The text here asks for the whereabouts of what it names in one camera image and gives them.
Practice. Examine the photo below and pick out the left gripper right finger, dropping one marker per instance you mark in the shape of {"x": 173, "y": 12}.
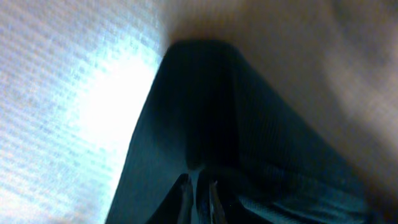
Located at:
{"x": 208, "y": 203}

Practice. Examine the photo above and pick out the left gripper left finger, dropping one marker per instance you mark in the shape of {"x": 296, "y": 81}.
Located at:
{"x": 177, "y": 205}

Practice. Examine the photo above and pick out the plain black t-shirt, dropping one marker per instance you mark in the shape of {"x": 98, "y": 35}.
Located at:
{"x": 207, "y": 109}

